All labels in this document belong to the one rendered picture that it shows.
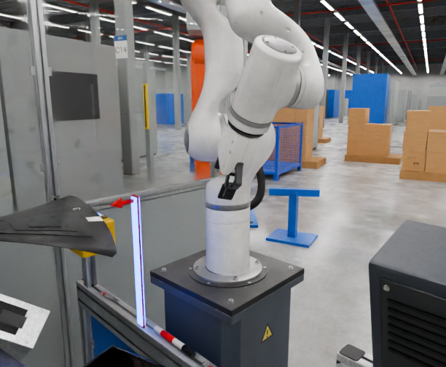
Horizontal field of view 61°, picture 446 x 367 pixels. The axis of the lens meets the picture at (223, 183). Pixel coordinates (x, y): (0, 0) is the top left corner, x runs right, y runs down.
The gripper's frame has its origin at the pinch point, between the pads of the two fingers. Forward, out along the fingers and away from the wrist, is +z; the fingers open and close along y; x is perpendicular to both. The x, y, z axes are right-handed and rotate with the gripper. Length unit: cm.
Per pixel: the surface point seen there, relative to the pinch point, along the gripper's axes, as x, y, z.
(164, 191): 0, -68, 75
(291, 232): 156, -175, 218
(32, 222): -35.9, 11.4, 7.5
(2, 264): -56, -23, 77
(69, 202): -31.3, 0.5, 13.0
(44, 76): -52, -69, 27
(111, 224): -21.9, -11.5, 34.1
